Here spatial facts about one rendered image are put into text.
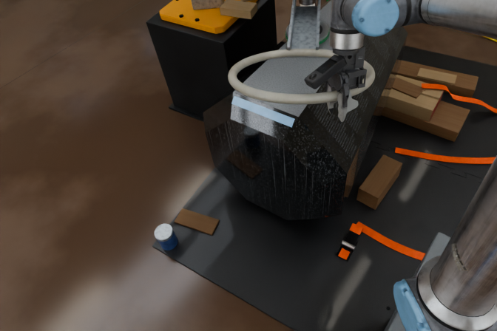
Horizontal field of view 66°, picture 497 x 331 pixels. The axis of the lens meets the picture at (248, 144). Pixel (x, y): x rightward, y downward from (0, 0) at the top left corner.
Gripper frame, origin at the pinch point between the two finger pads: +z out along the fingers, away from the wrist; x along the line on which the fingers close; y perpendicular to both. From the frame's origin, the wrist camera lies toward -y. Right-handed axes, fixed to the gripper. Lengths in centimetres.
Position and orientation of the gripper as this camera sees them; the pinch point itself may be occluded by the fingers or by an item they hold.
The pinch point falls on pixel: (334, 114)
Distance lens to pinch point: 117.9
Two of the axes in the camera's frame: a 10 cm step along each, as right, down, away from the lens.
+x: -3.5, -4.6, 8.2
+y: 9.4, -2.2, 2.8
